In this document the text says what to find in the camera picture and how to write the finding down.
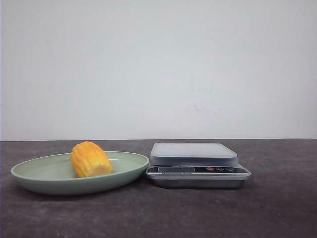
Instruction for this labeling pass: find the yellow corn cob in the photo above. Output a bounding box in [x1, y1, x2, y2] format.
[70, 141, 114, 178]

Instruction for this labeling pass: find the silver digital kitchen scale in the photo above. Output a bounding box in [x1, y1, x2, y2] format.
[146, 142, 251, 188]

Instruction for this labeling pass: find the light green plate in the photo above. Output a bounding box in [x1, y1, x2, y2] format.
[11, 151, 149, 195]

